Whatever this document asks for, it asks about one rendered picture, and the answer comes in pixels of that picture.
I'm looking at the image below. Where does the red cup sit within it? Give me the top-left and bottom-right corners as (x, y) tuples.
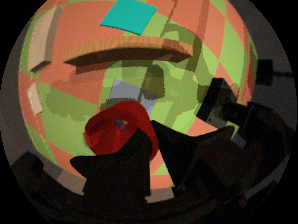
(84, 100), (160, 163)

